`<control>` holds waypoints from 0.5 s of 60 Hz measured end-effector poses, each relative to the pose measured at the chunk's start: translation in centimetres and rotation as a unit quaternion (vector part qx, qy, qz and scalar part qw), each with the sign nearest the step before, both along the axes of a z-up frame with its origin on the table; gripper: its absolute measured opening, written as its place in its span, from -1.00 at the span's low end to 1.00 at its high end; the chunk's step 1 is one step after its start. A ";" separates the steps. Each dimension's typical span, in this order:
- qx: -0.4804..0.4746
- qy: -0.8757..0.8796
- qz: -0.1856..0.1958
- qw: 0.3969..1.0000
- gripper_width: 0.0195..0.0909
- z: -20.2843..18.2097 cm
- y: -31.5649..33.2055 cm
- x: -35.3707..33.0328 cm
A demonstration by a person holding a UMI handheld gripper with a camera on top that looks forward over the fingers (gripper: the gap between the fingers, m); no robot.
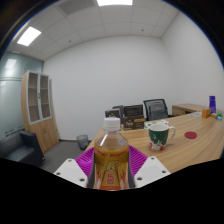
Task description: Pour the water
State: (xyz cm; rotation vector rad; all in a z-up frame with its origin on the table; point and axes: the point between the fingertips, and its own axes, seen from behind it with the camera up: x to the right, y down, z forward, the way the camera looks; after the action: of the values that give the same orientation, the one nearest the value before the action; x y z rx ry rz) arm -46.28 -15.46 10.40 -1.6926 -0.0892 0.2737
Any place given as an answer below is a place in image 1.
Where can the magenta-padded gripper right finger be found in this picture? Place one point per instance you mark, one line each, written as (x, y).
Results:
(141, 165)

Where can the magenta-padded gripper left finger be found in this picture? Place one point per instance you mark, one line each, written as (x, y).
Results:
(83, 161)

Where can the yellow-labelled tea bottle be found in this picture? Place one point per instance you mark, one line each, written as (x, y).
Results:
(111, 156)

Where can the black mesh waste bin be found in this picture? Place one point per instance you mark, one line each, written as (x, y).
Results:
(82, 142)

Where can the green and white mug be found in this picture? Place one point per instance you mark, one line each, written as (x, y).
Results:
(158, 136)

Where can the white printed leaflet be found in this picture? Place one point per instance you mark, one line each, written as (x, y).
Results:
(160, 122)

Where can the wooden glass-door shelf cabinet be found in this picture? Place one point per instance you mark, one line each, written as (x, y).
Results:
(45, 131)

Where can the large dark brown box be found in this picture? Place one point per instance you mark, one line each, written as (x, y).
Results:
(133, 116)

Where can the small dark brown box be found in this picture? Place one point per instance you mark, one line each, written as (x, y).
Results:
(111, 113)

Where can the flat round red coaster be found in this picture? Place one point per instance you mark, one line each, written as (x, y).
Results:
(190, 135)

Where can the black mesh office chair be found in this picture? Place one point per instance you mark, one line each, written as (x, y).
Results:
(156, 109)

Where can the black leather sofa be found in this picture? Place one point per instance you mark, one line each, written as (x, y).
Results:
(20, 148)

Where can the orange box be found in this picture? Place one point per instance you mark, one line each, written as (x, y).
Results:
(206, 113)

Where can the green box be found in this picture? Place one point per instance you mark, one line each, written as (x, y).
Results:
(219, 116)

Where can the tall purple box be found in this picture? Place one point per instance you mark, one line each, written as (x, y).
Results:
(212, 105)

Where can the square ceiling light panel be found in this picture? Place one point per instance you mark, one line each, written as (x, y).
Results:
(29, 36)
(114, 2)

